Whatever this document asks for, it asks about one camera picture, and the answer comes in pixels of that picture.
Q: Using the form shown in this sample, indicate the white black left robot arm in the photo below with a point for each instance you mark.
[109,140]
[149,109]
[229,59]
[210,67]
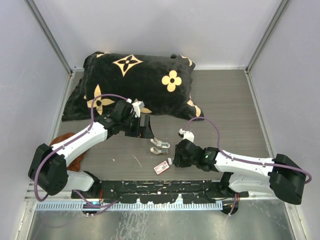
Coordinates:
[49,167]

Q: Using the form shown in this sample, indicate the brown crumpled cloth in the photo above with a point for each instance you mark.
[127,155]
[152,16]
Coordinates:
[74,159]

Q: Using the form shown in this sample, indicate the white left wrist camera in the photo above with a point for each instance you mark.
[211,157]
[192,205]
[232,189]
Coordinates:
[136,108]

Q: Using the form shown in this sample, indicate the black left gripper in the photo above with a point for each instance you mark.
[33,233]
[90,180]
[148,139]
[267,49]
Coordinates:
[139,127]

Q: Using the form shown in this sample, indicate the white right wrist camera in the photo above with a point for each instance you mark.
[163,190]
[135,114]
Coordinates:
[186,135]

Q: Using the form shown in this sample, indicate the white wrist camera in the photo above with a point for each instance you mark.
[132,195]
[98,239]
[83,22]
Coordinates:
[136,108]
[186,135]

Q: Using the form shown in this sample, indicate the red white staple box sleeve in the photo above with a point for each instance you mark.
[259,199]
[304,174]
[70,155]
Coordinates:
[161,168]

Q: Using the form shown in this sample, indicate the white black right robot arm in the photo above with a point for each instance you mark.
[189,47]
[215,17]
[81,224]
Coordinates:
[279,176]

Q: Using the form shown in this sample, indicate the white slotted cable duct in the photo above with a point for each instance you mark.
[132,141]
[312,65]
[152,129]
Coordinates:
[82,206]

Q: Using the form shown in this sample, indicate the staple box tray with staples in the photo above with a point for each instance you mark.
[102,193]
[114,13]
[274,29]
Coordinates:
[170,161]

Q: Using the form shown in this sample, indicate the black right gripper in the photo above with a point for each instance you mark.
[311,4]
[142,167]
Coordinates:
[177,156]

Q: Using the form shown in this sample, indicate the black floral pattern pillow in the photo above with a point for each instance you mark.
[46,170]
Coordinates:
[162,83]

